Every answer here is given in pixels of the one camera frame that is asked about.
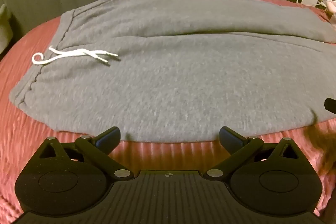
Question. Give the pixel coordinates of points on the grey sweatpants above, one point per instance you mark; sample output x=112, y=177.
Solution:
x=185, y=68

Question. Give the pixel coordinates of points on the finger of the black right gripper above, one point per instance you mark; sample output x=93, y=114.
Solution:
x=330, y=105

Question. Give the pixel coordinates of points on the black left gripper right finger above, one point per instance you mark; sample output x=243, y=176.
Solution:
x=241, y=150

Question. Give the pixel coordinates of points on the white drawstring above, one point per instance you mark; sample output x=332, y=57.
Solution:
x=39, y=59

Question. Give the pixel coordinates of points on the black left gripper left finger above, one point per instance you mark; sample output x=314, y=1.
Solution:
x=97, y=149

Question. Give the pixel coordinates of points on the pink plush pig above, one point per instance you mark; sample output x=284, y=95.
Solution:
x=331, y=6

